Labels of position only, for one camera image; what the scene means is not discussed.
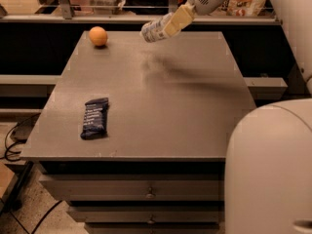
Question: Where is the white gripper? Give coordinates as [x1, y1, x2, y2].
[164, 0, 224, 37]

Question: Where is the clear plastic water bottle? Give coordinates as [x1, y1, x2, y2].
[139, 13, 173, 43]

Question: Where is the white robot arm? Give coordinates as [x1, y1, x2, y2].
[224, 0, 312, 234]

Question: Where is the dark blue rxbar wrapper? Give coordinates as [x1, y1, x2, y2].
[80, 97, 109, 139]

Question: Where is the black bag behind railing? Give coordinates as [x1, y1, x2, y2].
[124, 0, 189, 17]

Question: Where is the printed snack bag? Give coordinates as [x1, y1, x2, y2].
[220, 0, 266, 17]

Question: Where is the orange fruit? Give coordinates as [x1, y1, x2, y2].
[89, 26, 108, 47]

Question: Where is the grey drawer cabinet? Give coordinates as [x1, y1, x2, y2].
[21, 31, 254, 234]

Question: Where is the round top drawer knob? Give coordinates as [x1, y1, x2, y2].
[145, 187, 156, 199]

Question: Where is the round drawer knob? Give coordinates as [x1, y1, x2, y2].
[146, 214, 156, 224]
[145, 187, 156, 199]

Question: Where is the metal railing frame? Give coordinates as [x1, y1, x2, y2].
[0, 0, 279, 25]

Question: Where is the black floor cables left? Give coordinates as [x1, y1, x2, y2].
[0, 113, 41, 163]

